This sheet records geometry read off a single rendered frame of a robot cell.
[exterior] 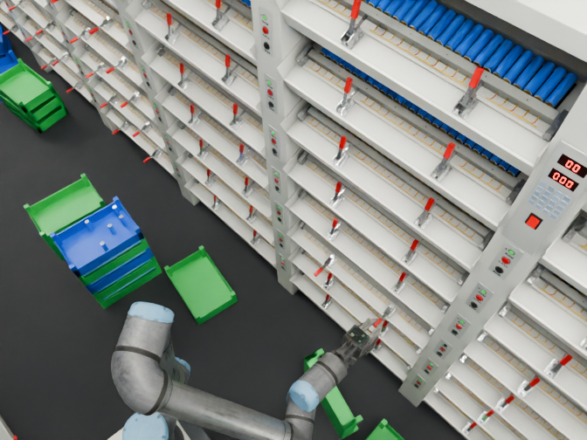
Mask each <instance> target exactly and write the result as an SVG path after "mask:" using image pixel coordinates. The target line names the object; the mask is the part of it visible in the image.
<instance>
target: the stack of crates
mask: <svg viewBox="0 0 587 440"><path fill-rule="evenodd" d="M80 176H81V177H82V178H81V179H79V180H78V181H77V182H74V183H72V184H70V185H68V186H67V187H65V188H63V189H61V190H59V191H58V192H56V193H54V194H52V195H50V196H48V197H47V198H45V199H43V200H41V201H39V202H37V203H35V204H33V205H32V206H29V205H28V204H26V205H24V208H25V209H26V210H27V212H28V214H29V215H30V217H31V219H32V221H33V222H34V223H35V225H36V227H37V228H38V231H39V234H40V236H41V237H42V238H43V239H44V240H45V241H46V242H47V243H48V244H49V245H50V247H51V248H52V249H53V250H54V252H55V253H56V254H57V255H58V256H59V258H60V259H61V260H62V261H64V260H65V258H64V257H63V255H62V253H61V252H60V250H59V248H58V246H57V245H56V244H55V242H54V240H53V239H52V238H51V236H50V234H51V233H52V232H55V233H56V235H57V234H58V233H60V232H61V231H63V230H65V229H67V228H69V227H70V226H72V225H74V224H76V223H77V222H79V221H81V220H82V219H84V218H86V217H88V216H90V215H92V214H93V213H94V212H96V211H98V210H100V209H102V208H104V207H106V205H105V203H104V201H103V200H102V198H101V197H100V196H99V194H98V193H97V191H96V190H95V188H94V187H93V185H92V184H91V183H90V182H89V180H88V179H87V177H86V175H85V174H82V175H80Z"/></svg>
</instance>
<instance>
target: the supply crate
mask: <svg viewBox="0 0 587 440"><path fill-rule="evenodd" d="M113 200H114V202H113V203H110V204H109V205H107V206H106V207H104V208H102V209H100V210H98V211H96V212H94V213H93V214H92V215H90V216H88V217H86V218H84V219H82V220H81V221H79V222H77V223H76V224H74V225H72V226H70V227H69V228H67V229H65V230H63V231H61V232H60V233H58V234H57V235H56V233H55V232H52V233H51V234H50V236H51V238H52V239H53V240H54V242H55V244H56V245H57V246H58V248H59V250H60V252H61V253H62V255H63V257H64V258H65V260H66V262H67V263H68V266H69V268H70V269H71V270H72V272H73V273H74V274H75V275H76V277H77V278H79V277H81V276H83V275H84V274H86V273H87V272H89V271H91V270H92V269H94V268H95V267H97V266H99V265H101V264H103V263H104V262H106V261H108V260H109V259H110V258H112V257H114V256H115V255H117V254H119V253H120V252H122V251H124V250H126V249H127V248H128V247H130V246H132V245H133V244H136V243H137V242H139V241H141V240H142V239H144V236H143V234H142V232H141V230H140V228H139V226H138V225H136V223H135V221H134V220H133V219H132V217H131V216H130V215H129V214H128V212H127V211H126V209H125V208H124V207H123V205H122V204H121V202H120V200H119V198H118V197H117V196H116V197H114V198H113ZM114 205H116V206H117V208H118V210H119V211H120V213H121V214H122V215H123V216H124V218H125V220H126V221H127V223H128V225H127V226H123V224H122V222H121V220H120V218H119V217H118V216H116V214H115V212H114V209H113V206H114ZM86 220H89V222H90V223H91V225H92V226H93V227H94V230H93V231H90V230H89V229H88V227H87V226H86V224H85V221H86ZM108 224H112V225H113V227H114V229H115V231H116V235H113V234H112V233H111V231H110V230H109V228H108V227H107V225H108ZM102 241H103V242H105V244H106V245H107V247H108V249H109V250H107V251H104V250H103V248H102V247H101V245H100V242H102Z"/></svg>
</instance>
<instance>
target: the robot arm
mask: <svg viewBox="0 0 587 440"><path fill-rule="evenodd" d="M174 316H175V314H174V313H173V312H172V311H171V310H170V309H168V308H167V307H164V306H160V305H157V304H153V303H148V302H135V303H134V304H132V306H131V307H130V309H129V311H128V316H127V318H126V320H125V323H124V326H123V328H122V330H121V335H120V338H119V339H118V342H117V345H116V348H115V350H114V352H113V355H112V360H111V372H112V377H113V380H114V385H115V387H116V389H117V391H118V393H119V395H120V397H121V398H122V400H123V401H124V402H125V403H126V404H127V405H128V406H129V408H131V409H132V410H133V411H134V414H133V415H132V416H131V417H130V418H129V419H128V420H127V422H126V423H125V426H124V428H123V431H122V440H184V436H183V433H182V431H181V429H180V428H179V427H178V426H177V425H176V421H177V419H179V420H182V421H185V422H187V423H192V424H195V425H197V426H200V427H203V428H206V429H208V430H213V431H216V432H218V433H221V434H224V435H227V436H229V437H235V438H237V439H240V440H312V434H313V427H314V417H315V411H316V407H317V406H318V404H319V403H320V402H321V401H322V400H323V398H324V397H325V396H326V395H327V394H328V393H329V392H330V391H331V390H332V389H333V388H334V387H335V386H336V385H337V384H338V383H339V382H340V381H341V380H342V379H343V378H344V377H345V376H346V375H347V369H348V368H349V365H352V366H353V365H354V364H355V363H356V359H357V358H362V355H367V354H368V353H369V352H371V351H372V350H373V349H374V347H375V345H376V341H377V339H378V337H379V334H380V332H381V330H382V325H383V322H382V321H381V322H380V323H379V324H378V325H377V326H376V329H374V330H373V332H372V334H369V335H367V334H366V333H365V331H366V330H367V329H369V328H370V327H371V326H373V325H374V324H375V323H376V322H377V321H378V318H376V319H370V318H367V319H366V320H365V321H364V322H363V323H362V324H361V325H359V326H357V325H356V324H354V325H353V326H352V327H351V328H350V329H349V330H348V331H347V332H346V333H345V334H344V336H343V339H342V346H341V347H340V348H338V349H337V350H336V351H335V350H333V351H331V352H330V353H329V352H326V353H325V354H324V355H323V356H322V357H321V358H320V357H318V358H317V360H318V361H317V362H316V363H315V364H314V365H313V366H312V367H311V368H310V369H309V370H308V371H307V372H306V373H305V374H304V375H303V376H302V377H301V378H300V379H299V380H298V381H296V382H294V383H293V385H292V387H291V388H290V389H289V391H288V393H287V412H286V416H285V421H281V420H280V419H277V418H274V417H272V416H268V415H266V414H263V413H260V412H258V411H256V410H253V409H249V408H247V407H244V406H242V405H239V404H236V403H235V402H230V401H228V400H225V399H223V398H221V397H218V396H215V395H212V394H209V393H207V392H204V391H202V390H200V389H197V388H193V387H191V386H188V385H187V383H188V380H189V378H190V365H189V364H188V363H187V362H186V361H184V360H179V358H177V357H175V356H174V351H173V347H172V343H171V333H170V329H171V326H172V323H173V322H174Z"/></svg>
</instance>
